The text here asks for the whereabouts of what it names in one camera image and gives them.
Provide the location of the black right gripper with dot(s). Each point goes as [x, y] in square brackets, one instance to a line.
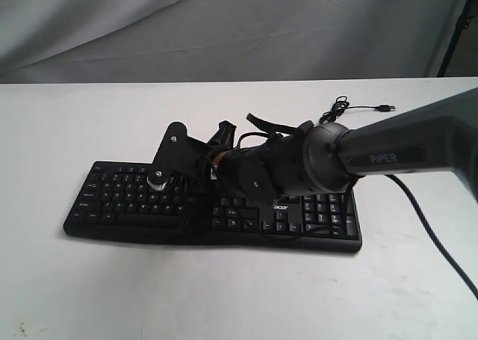
[191, 159]

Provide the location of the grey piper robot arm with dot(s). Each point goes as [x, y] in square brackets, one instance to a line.
[329, 158]

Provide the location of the black acer keyboard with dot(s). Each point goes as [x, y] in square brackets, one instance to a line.
[115, 203]

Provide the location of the grey backdrop cloth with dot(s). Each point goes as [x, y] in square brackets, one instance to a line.
[80, 41]

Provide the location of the black tripod stand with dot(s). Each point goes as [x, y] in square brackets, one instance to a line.
[462, 23]

